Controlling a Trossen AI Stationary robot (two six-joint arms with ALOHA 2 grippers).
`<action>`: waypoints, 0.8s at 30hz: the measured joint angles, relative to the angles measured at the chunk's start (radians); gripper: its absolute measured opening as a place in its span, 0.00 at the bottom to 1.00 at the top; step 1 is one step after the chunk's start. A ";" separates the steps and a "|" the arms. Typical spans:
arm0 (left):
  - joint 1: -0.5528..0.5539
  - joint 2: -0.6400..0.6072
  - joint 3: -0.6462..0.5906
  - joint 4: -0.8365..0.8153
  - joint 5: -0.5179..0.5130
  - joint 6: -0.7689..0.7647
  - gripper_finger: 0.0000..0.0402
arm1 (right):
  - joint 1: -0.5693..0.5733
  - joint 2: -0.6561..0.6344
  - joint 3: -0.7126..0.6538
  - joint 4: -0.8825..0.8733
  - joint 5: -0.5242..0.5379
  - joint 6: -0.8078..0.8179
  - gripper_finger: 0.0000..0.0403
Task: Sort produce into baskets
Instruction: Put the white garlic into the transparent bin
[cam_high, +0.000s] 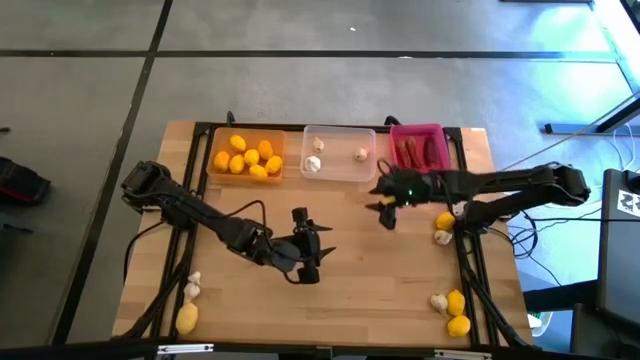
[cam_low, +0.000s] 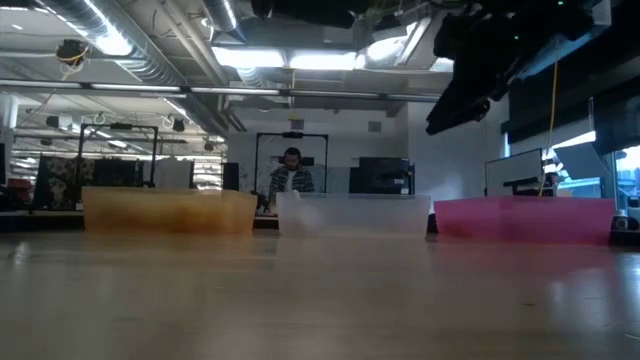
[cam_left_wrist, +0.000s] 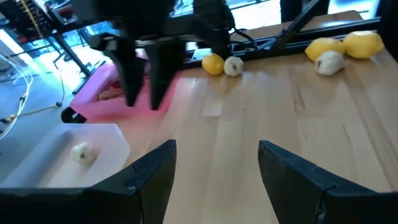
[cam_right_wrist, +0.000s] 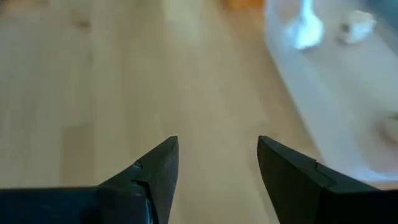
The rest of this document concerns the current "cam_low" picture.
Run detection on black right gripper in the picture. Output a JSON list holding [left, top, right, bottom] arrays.
[[425, 0, 549, 137]]

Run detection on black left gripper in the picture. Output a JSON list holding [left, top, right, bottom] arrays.
[[249, 0, 371, 29]]

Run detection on clear plastic bin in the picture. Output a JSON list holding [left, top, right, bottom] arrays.
[[275, 191, 433, 237]]

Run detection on orange plastic bin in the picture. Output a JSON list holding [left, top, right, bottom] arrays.
[[81, 186, 258, 235]]

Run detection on grey ceiling box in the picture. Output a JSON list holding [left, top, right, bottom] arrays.
[[322, 22, 357, 46]]

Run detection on ceiling light panel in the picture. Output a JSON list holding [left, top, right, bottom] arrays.
[[288, 51, 359, 72], [212, 47, 286, 70]]

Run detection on grey monitor panel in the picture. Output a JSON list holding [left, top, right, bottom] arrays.
[[483, 147, 545, 198]]

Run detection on bright angled ceiling light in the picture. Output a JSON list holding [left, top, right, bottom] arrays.
[[357, 19, 454, 74]]

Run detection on grey ceiling pipe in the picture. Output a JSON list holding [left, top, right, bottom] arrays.
[[0, 78, 451, 105]]

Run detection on black equipment box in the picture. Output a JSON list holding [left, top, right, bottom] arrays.
[[348, 156, 416, 196]]

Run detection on black window blind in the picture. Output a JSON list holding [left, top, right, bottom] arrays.
[[501, 27, 640, 147]]

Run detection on pink plastic bin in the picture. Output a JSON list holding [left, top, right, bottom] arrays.
[[433, 195, 617, 247]]

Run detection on tilted grey monitor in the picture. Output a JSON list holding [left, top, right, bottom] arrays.
[[552, 141, 612, 182]]

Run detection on person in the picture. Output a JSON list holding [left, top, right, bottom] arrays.
[[267, 146, 317, 195]]

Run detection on black speaker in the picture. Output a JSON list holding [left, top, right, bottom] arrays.
[[222, 161, 241, 193]]

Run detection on small white device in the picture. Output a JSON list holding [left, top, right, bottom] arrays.
[[610, 208, 633, 246]]

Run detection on white covered object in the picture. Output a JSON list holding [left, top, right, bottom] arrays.
[[149, 156, 195, 191]]

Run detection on dark patterned panel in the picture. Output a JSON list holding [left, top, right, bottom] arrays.
[[32, 154, 96, 211]]

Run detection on yellow hanging cable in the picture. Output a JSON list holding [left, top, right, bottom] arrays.
[[537, 44, 560, 197]]

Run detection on narrow silver ventilation duct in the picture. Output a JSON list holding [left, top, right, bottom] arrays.
[[202, 0, 241, 34]]

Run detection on large silver ventilation duct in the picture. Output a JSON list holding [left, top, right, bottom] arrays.
[[37, 0, 191, 89]]

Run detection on hanging black cord reel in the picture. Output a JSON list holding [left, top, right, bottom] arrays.
[[54, 38, 91, 69]]

